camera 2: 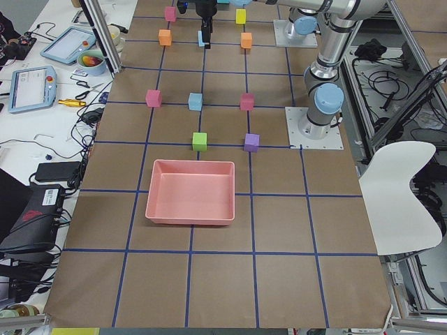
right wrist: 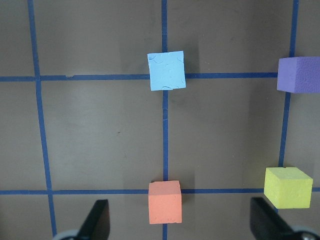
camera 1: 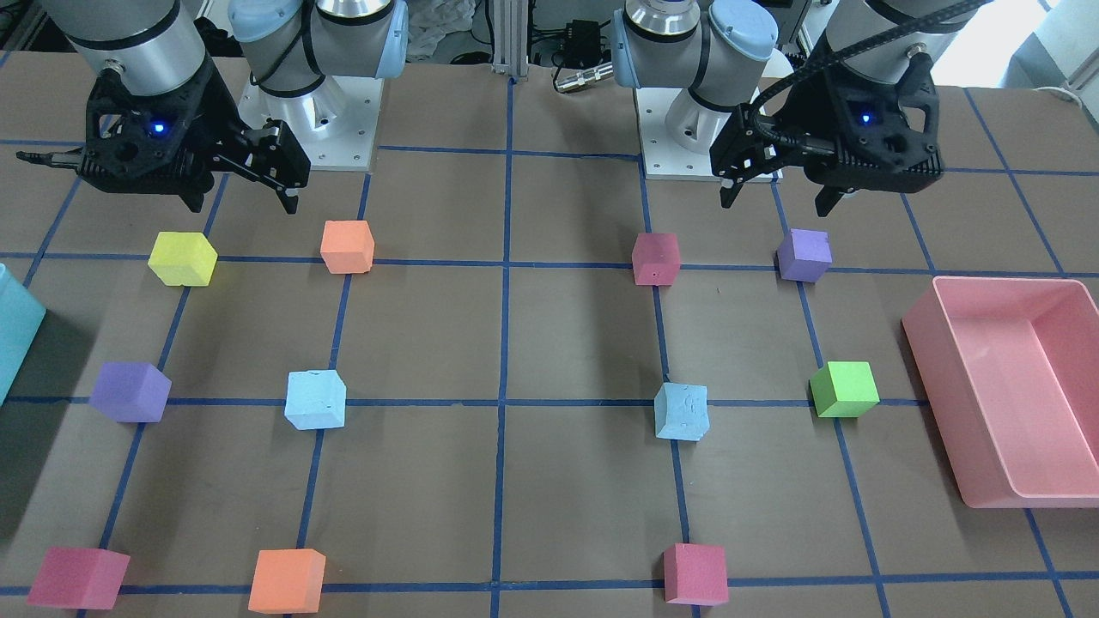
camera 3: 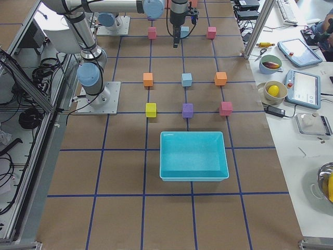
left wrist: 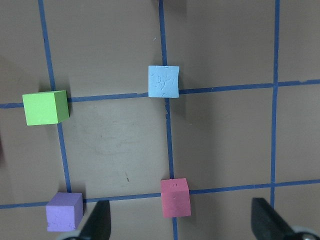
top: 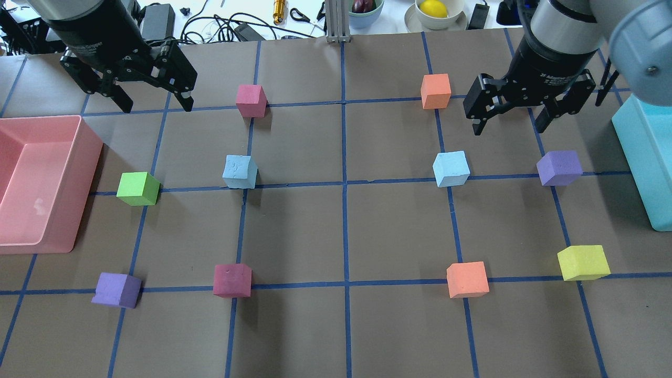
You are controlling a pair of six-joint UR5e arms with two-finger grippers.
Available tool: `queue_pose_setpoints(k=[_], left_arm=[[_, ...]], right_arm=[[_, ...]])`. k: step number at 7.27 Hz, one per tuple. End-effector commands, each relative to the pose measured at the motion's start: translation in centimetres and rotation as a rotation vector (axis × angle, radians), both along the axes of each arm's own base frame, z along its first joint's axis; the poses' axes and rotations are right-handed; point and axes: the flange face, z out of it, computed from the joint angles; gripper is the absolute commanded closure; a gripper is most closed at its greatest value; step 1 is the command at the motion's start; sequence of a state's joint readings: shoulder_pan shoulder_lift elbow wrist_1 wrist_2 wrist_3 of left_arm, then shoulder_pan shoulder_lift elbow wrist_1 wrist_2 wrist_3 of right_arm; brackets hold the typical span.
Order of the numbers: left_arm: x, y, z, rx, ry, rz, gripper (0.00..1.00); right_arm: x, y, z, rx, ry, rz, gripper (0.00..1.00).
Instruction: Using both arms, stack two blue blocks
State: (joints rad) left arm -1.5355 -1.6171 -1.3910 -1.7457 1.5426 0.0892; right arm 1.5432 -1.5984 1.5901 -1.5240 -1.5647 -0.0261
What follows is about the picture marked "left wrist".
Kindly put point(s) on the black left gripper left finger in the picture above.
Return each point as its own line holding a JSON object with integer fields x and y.
{"x": 98, "y": 225}

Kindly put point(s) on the green foam block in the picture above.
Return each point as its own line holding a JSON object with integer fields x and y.
{"x": 45, "y": 108}

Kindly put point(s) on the purple foam block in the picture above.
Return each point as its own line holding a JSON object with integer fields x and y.
{"x": 64, "y": 212}

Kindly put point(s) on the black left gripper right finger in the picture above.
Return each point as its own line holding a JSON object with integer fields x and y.
{"x": 266, "y": 223}

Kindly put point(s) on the light blue foam block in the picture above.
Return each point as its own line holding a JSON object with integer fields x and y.
{"x": 163, "y": 81}

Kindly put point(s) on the red foam block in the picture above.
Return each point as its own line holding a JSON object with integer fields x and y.
{"x": 175, "y": 198}

